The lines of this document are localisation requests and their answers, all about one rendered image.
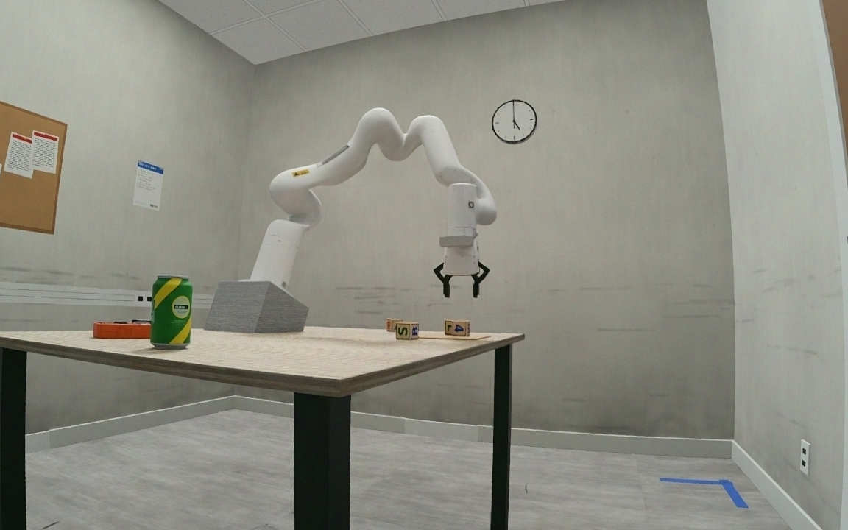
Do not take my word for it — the orange digital multimeter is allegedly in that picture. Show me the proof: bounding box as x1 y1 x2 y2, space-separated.
93 322 151 339

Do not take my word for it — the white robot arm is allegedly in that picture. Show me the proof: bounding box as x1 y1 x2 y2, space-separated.
250 108 497 297

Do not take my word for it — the green and yellow soda can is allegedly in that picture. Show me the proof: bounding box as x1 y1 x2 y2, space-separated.
150 275 193 350

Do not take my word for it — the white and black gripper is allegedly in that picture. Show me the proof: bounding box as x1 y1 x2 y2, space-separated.
434 239 490 298

